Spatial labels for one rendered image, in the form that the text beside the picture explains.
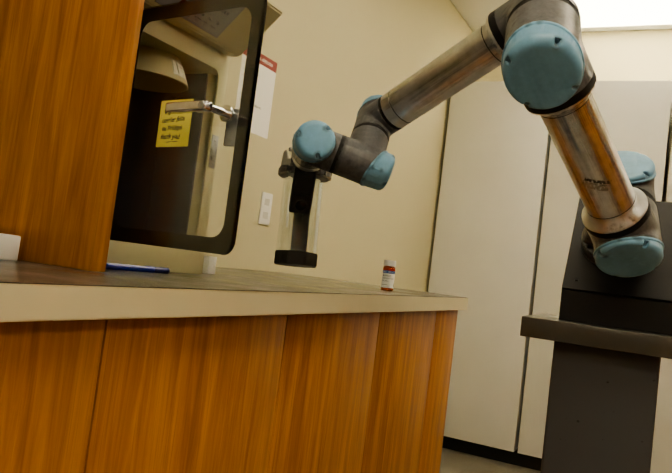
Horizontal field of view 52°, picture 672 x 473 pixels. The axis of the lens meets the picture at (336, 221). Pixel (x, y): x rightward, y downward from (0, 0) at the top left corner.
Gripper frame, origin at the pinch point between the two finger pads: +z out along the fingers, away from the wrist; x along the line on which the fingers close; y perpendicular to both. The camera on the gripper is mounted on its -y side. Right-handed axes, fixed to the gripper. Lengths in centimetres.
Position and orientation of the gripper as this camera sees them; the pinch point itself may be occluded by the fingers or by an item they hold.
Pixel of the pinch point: (303, 178)
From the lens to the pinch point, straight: 158.8
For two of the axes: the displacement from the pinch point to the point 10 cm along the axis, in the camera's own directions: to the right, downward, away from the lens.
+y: 0.9, -9.9, 1.0
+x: -9.9, -1.0, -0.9
